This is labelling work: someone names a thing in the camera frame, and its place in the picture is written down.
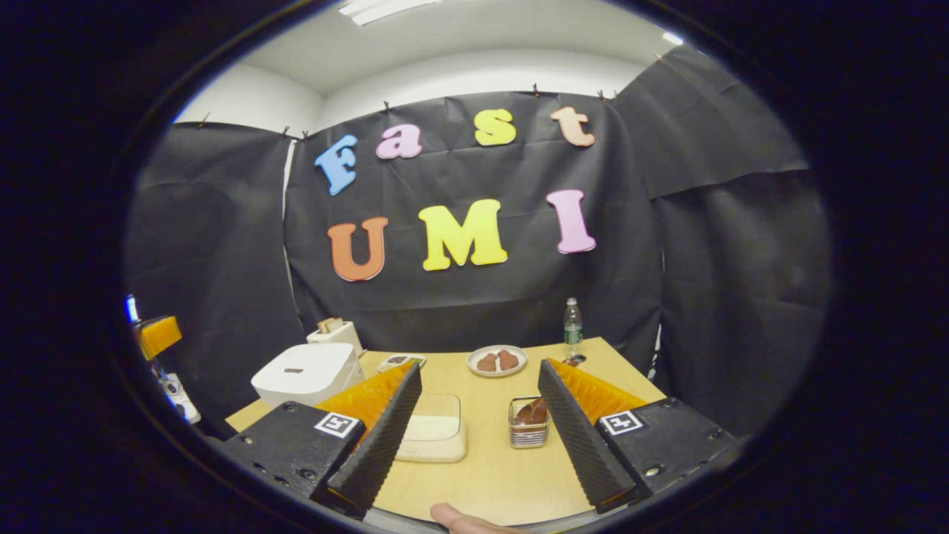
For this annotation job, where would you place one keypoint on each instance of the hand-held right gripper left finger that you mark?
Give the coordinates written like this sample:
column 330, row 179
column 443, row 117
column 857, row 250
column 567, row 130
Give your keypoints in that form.
column 378, row 445

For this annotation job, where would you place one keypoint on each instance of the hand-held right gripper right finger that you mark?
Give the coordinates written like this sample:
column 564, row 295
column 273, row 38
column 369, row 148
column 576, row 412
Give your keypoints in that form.
column 582, row 445

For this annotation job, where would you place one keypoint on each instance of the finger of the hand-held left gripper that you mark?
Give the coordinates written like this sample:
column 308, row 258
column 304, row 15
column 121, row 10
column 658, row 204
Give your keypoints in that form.
column 159, row 335

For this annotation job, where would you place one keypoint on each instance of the brown wooden spoon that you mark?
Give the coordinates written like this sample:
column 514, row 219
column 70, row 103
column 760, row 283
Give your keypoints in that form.
column 535, row 413

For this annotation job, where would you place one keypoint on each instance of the clear rice container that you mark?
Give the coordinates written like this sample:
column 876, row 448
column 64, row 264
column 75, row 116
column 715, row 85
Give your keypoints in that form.
column 437, row 430

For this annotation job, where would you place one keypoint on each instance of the white rice cooker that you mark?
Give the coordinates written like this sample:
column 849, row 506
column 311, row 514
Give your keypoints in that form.
column 304, row 371

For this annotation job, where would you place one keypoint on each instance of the computer monitor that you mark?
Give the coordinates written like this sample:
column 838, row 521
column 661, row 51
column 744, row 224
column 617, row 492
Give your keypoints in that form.
column 132, row 308

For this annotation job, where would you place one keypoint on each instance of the white side desk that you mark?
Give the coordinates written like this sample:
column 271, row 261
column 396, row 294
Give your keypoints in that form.
column 189, row 410

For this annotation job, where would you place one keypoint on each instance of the dark bottle cap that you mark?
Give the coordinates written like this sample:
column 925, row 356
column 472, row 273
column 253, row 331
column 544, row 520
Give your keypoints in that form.
column 576, row 360

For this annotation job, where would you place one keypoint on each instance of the white divided seasoning dish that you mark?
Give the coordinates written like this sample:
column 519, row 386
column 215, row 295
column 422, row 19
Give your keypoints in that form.
column 400, row 363

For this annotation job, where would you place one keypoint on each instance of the brown meat piece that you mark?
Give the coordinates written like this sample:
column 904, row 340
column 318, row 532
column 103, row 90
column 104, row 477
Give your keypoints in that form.
column 508, row 360
column 487, row 363

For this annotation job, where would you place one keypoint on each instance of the white toaster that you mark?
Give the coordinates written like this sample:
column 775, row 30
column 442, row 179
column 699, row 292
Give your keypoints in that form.
column 337, row 339

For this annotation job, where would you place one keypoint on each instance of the clear water bottle green label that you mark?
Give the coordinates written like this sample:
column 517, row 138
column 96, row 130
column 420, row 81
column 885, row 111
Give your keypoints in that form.
column 572, row 330

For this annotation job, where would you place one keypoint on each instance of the white round plate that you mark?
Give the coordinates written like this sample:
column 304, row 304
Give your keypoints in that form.
column 472, row 362

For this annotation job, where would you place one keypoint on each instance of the black backdrop cloth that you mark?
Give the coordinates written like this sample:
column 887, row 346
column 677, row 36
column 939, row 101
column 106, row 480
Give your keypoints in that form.
column 482, row 297

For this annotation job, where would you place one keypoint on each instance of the long ceiling light panel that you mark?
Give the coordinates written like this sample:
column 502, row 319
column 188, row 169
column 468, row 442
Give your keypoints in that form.
column 378, row 9

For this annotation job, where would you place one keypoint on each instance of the small ceiling light panel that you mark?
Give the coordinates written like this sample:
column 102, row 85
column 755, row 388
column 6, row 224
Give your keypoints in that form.
column 672, row 38

